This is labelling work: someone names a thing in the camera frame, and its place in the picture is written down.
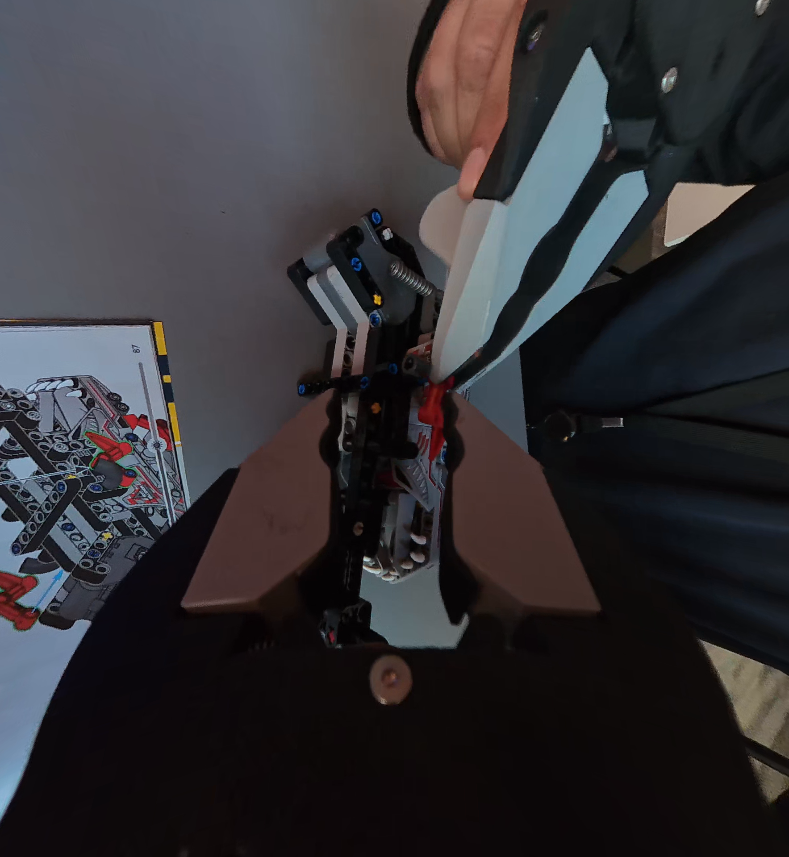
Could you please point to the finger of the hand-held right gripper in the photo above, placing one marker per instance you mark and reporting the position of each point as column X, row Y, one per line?
column 595, row 234
column 535, row 167

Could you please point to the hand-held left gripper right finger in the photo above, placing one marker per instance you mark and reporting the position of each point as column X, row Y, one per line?
column 521, row 535

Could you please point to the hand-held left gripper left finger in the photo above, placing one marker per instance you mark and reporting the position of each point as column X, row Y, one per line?
column 267, row 529

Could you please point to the red lego claw assembly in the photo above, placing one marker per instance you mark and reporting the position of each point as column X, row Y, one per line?
column 438, row 442

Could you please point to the red lego axle connector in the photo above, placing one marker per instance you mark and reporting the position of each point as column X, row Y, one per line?
column 431, row 402

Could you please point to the grey dinosaur lego model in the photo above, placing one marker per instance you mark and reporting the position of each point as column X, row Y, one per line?
column 381, row 268

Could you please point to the lego instruction booklet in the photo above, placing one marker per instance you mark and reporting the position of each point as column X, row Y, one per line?
column 32, row 669

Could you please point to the person's right hand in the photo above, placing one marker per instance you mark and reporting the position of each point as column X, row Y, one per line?
column 468, row 80

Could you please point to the person's dark navy clothing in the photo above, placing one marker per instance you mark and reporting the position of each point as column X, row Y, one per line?
column 702, row 402

